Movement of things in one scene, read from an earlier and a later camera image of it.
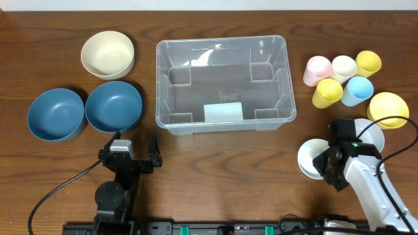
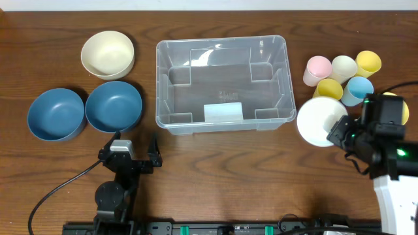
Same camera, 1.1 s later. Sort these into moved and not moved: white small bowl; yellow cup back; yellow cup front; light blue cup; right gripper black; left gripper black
Moved: white small bowl; right gripper black
Not moved: light blue cup; yellow cup back; left gripper black; yellow cup front
